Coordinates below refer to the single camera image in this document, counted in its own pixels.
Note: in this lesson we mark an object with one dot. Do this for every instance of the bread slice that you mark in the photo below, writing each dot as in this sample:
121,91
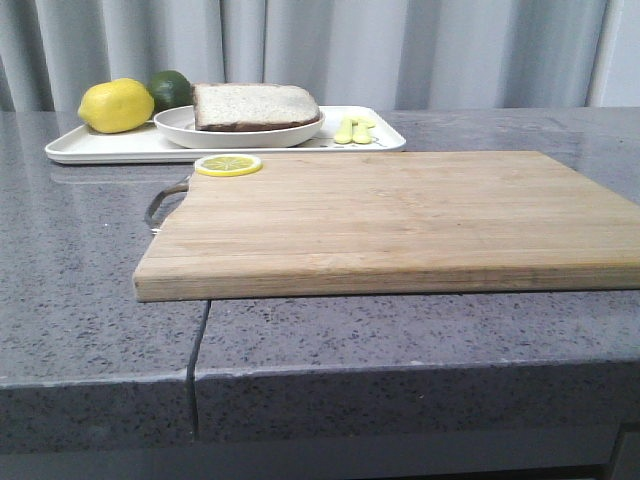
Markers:
251,107

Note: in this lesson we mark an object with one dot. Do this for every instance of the white round plate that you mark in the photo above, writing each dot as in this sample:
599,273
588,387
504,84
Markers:
178,126

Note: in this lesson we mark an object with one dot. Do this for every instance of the white bear print tray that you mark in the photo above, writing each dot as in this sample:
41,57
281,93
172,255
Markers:
148,144

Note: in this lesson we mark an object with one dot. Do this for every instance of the wooden cutting board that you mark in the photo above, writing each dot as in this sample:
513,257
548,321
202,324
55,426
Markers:
393,222

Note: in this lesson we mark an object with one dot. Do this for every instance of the lemon slice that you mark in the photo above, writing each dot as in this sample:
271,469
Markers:
228,165

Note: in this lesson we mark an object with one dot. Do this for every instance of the grey curtain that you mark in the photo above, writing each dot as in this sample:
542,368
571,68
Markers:
383,54

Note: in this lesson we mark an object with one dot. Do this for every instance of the green lime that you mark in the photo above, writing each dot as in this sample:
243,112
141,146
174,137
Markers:
169,89

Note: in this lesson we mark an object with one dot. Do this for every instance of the yellow lemon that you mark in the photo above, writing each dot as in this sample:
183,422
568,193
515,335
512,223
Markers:
117,106

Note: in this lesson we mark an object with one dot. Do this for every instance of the metal cutting board handle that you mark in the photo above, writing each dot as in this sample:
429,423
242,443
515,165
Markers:
179,187

